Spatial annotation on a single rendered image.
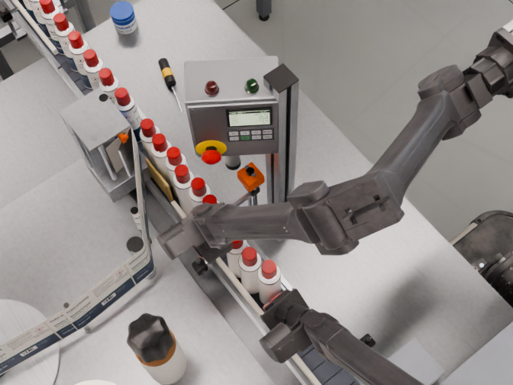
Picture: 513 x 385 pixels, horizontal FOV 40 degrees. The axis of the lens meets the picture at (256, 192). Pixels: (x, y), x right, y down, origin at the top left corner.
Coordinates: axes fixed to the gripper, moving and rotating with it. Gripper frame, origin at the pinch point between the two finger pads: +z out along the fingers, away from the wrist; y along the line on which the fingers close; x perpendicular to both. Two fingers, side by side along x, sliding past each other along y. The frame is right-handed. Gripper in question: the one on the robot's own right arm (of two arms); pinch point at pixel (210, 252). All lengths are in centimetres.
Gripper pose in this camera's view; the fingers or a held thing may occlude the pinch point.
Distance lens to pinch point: 158.8
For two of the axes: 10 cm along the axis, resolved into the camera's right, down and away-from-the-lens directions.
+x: 8.0, -5.5, 2.5
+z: 0.2, 4.5, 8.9
